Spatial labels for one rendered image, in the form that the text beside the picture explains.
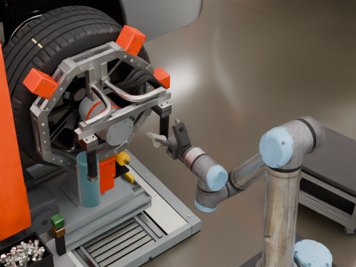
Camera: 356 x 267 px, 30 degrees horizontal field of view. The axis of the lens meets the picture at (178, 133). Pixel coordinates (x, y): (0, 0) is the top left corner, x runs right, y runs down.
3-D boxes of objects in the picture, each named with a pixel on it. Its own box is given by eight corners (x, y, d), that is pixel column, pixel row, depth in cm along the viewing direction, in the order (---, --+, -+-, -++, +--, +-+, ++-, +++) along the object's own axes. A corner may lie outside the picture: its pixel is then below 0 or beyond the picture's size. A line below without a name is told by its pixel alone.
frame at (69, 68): (144, 129, 302) (145, 27, 266) (153, 137, 299) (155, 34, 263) (39, 179, 276) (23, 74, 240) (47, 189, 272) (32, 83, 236)
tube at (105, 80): (136, 70, 268) (136, 49, 261) (166, 95, 257) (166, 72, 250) (100, 86, 260) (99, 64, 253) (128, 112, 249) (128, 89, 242)
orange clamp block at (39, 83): (49, 74, 250) (32, 67, 242) (60, 85, 245) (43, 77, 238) (38, 90, 251) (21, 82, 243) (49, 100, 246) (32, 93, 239)
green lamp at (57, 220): (59, 219, 255) (59, 212, 252) (65, 225, 253) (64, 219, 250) (50, 224, 253) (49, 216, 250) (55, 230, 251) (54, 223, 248)
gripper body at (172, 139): (164, 152, 265) (183, 169, 258) (165, 136, 259) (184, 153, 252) (179, 144, 269) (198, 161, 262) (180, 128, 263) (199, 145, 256)
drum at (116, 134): (106, 111, 279) (105, 85, 270) (135, 139, 267) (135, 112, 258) (77, 124, 273) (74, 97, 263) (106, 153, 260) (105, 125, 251)
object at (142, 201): (111, 167, 354) (110, 153, 347) (151, 207, 333) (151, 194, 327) (27, 208, 330) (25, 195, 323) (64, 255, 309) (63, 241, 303)
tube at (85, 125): (95, 88, 259) (94, 65, 252) (123, 114, 248) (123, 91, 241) (55, 105, 250) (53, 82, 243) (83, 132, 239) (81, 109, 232)
